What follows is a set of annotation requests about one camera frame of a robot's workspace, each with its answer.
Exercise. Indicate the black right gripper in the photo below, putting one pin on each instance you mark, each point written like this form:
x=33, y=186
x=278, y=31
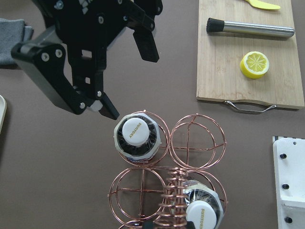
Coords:
x=87, y=27

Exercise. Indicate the tea bottle white cap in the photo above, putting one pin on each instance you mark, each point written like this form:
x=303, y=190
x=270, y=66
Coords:
x=137, y=137

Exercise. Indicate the copper wire bottle basket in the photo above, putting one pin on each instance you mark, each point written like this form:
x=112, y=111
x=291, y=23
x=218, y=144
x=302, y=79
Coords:
x=149, y=194

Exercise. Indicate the grey folded cloth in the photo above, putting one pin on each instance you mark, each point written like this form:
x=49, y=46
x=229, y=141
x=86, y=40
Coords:
x=11, y=33

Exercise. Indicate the white rabbit tray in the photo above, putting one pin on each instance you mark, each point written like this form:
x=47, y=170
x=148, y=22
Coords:
x=3, y=108

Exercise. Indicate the steel muddler black tip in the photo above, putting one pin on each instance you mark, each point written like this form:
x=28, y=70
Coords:
x=256, y=30

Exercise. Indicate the bamboo cutting board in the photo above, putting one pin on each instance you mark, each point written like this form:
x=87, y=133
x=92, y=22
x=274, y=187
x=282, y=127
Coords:
x=236, y=63

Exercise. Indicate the half lemon slice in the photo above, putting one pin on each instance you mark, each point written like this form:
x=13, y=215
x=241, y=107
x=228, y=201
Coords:
x=254, y=65

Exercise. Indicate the yellow plastic knife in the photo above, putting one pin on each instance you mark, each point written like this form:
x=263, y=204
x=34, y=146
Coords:
x=259, y=4

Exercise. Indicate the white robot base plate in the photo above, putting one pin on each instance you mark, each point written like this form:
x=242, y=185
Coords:
x=289, y=172

